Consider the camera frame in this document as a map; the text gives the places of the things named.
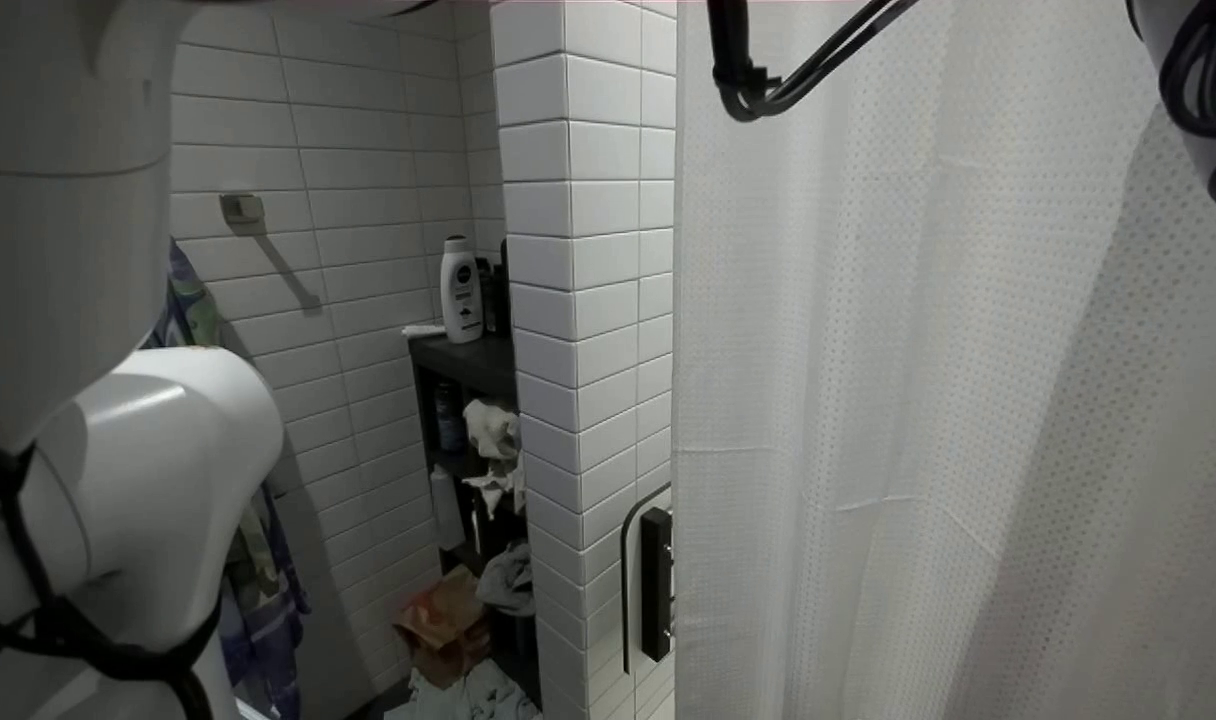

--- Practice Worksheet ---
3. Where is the white shower curtain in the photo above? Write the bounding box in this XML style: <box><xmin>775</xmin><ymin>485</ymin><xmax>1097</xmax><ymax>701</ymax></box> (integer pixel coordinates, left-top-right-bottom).
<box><xmin>669</xmin><ymin>0</ymin><xmax>1216</xmax><ymax>720</ymax></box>

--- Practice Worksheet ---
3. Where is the slim dark bottle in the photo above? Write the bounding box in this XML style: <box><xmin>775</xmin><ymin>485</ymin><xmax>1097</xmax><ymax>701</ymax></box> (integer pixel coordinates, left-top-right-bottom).
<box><xmin>481</xmin><ymin>236</ymin><xmax>516</xmax><ymax>338</ymax></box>

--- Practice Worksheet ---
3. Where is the crumpled white cloth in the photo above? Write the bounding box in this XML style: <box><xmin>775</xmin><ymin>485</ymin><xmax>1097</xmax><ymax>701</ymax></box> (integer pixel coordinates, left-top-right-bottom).
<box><xmin>459</xmin><ymin>394</ymin><xmax>528</xmax><ymax>519</ymax></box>

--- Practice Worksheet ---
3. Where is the black shelf unit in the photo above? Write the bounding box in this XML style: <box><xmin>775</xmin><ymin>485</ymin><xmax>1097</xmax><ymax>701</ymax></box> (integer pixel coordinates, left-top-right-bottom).
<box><xmin>405</xmin><ymin>329</ymin><xmax>547</xmax><ymax>712</ymax></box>

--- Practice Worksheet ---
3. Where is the tall white bottle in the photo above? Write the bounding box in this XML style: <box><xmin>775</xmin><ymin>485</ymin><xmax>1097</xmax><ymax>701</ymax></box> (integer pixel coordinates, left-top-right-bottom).
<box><xmin>436</xmin><ymin>233</ymin><xmax>494</xmax><ymax>348</ymax></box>

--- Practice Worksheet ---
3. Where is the small white bottle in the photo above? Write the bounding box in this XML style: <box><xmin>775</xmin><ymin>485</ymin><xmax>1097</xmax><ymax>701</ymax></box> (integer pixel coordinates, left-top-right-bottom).
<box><xmin>424</xmin><ymin>459</ymin><xmax>470</xmax><ymax>553</ymax></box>

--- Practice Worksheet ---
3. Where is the black rectangular panel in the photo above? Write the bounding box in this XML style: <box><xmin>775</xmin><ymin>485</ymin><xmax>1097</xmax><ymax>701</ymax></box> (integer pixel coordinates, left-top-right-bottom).
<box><xmin>638</xmin><ymin>502</ymin><xmax>681</xmax><ymax>667</ymax></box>

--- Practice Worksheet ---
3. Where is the dark bin with plastic bag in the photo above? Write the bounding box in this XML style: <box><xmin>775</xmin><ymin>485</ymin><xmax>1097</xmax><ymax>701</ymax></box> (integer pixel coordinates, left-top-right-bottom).
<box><xmin>473</xmin><ymin>535</ymin><xmax>545</xmax><ymax>702</ymax></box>

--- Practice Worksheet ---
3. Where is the brown cardboard box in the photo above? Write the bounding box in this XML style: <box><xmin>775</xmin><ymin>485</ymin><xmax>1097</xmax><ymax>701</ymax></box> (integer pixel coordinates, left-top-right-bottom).
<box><xmin>388</xmin><ymin>563</ymin><xmax>494</xmax><ymax>693</ymax></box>

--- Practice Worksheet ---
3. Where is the metal towel bar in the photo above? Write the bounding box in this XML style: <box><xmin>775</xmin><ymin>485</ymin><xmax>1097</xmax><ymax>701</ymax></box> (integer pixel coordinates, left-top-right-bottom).
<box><xmin>215</xmin><ymin>186</ymin><xmax>327</xmax><ymax>319</ymax></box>

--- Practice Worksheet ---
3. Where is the speckled floor mat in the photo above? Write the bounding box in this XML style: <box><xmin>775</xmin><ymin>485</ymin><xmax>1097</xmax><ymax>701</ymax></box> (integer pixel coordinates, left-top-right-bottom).
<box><xmin>388</xmin><ymin>654</ymin><xmax>540</xmax><ymax>720</ymax></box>

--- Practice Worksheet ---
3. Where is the thin metal handle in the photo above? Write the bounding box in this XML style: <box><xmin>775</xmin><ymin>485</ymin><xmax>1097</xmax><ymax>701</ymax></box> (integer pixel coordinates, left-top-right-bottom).
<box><xmin>617</xmin><ymin>475</ymin><xmax>678</xmax><ymax>678</ymax></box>

